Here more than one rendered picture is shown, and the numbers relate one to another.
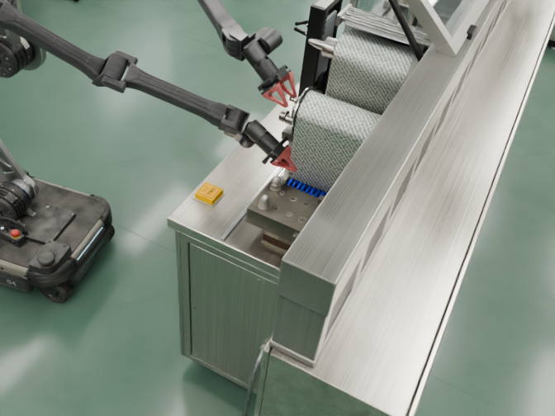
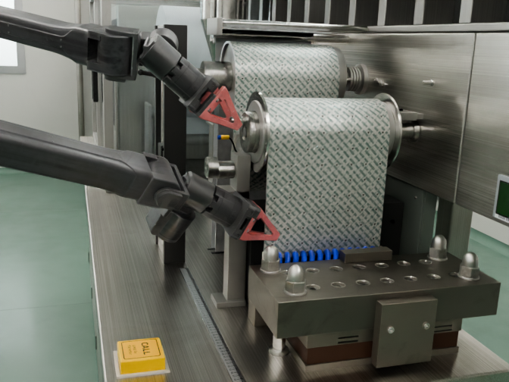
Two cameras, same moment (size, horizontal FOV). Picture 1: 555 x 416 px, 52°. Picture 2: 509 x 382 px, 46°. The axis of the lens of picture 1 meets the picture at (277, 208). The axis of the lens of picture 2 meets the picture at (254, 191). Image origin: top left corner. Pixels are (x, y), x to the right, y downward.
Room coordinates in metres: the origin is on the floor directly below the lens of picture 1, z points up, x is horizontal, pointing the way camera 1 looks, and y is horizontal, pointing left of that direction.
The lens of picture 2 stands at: (0.60, 0.66, 1.41)
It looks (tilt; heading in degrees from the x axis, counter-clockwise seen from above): 14 degrees down; 321
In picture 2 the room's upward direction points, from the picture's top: 2 degrees clockwise
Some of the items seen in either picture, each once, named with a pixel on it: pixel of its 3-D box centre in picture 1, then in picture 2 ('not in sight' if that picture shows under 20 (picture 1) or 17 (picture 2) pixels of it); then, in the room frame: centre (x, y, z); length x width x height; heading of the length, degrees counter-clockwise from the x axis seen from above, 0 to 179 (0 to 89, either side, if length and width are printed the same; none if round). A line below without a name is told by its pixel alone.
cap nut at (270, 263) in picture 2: (276, 182); (270, 258); (1.33, 0.01, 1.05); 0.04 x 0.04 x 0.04
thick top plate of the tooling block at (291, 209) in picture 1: (316, 224); (371, 289); (1.22, -0.12, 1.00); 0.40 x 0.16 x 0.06; 68
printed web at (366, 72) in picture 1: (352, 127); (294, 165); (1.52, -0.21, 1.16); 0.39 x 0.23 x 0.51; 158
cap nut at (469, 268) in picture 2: not in sight; (469, 264); (1.12, -0.26, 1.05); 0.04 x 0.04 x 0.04
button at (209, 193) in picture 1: (209, 193); (140, 355); (1.39, 0.23, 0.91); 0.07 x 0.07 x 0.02; 68
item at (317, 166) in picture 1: (324, 172); (325, 214); (1.35, -0.13, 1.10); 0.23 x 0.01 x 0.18; 68
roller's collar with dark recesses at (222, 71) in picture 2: (334, 49); (216, 76); (1.69, -0.12, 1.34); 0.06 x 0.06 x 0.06; 68
